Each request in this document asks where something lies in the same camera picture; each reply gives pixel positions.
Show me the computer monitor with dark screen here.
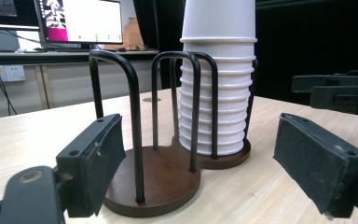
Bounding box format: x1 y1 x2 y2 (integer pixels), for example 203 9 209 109
0 0 40 31

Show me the single white paper cup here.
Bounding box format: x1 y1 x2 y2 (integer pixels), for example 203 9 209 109
180 0 258 44

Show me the computer monitor with white screen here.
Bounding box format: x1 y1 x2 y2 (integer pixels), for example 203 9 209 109
34 0 125 51

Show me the dark-edged background desk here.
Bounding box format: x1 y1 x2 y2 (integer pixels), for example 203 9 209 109
0 49 160 110

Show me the stack of white paper cups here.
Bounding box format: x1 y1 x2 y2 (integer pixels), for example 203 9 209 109
177 38 257 157

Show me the brown cup holder tray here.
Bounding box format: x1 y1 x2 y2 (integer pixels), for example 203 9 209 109
88 49 259 218

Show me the black curtain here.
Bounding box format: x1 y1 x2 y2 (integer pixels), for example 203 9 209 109
132 0 358 107

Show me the brown cardboard box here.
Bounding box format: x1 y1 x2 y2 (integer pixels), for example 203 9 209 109
104 17 146 51

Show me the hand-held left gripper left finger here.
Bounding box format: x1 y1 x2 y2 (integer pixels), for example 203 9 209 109
55 113 127 218

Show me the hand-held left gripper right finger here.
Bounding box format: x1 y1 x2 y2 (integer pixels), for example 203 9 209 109
273 112 358 219

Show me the black power cable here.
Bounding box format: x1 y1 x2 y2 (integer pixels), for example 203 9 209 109
0 74 19 117

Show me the empty white wall socket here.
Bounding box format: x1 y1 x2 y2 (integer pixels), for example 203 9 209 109
4 63 27 83

